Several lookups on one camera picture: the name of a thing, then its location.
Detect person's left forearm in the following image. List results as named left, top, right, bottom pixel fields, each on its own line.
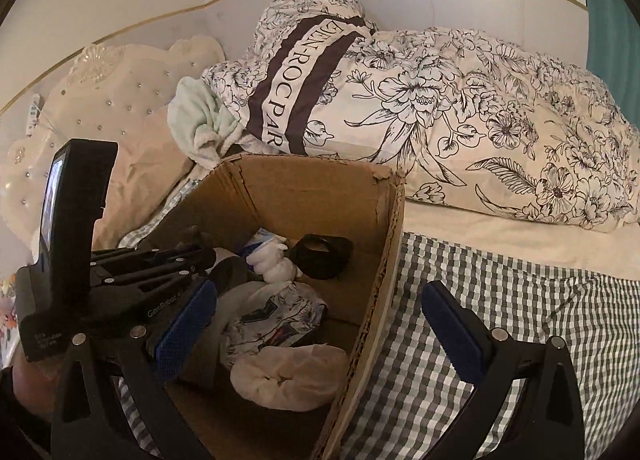
left=0, top=367, right=56, bottom=460

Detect beige pillow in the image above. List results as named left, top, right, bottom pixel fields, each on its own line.
left=92, top=105, right=201, bottom=251

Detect floral print duvet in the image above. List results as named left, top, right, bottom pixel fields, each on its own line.
left=310, top=26, right=640, bottom=235

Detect black tape roll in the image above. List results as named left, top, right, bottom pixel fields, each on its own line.
left=290, top=234, right=353, bottom=281

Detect printed plastic bag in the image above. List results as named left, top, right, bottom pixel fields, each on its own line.
left=220, top=283, right=326, bottom=366

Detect cream tufted headboard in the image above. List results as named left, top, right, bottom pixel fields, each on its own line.
left=0, top=35, right=226, bottom=253

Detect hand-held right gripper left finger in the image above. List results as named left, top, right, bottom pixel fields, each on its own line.
left=50, top=277, right=218, bottom=460

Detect white cloth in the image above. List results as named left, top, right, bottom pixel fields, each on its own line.
left=230, top=344, right=348, bottom=413

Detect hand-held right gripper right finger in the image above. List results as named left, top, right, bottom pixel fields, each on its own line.
left=421, top=280, right=586, bottom=460

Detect brown cardboard box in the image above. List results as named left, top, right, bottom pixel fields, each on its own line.
left=117, top=153, right=406, bottom=460

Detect green checked cloth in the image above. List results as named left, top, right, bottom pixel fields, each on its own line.
left=112, top=177, right=640, bottom=460

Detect teal curtain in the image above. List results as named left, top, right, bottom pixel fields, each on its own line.
left=575, top=0, right=640, bottom=78

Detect pale green towel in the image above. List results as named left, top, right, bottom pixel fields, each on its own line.
left=167, top=76, right=251, bottom=168

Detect blue and white tissue packet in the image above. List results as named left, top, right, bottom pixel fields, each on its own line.
left=237, top=227, right=281, bottom=258

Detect person's left hand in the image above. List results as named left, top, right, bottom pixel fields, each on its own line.
left=10, top=350, right=68, bottom=421

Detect floral pillow with brown stripe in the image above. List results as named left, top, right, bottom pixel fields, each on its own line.
left=200, top=0, right=386, bottom=158

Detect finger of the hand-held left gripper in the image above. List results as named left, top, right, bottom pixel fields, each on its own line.
left=97, top=267, right=201, bottom=298
left=90, top=246, right=217, bottom=271

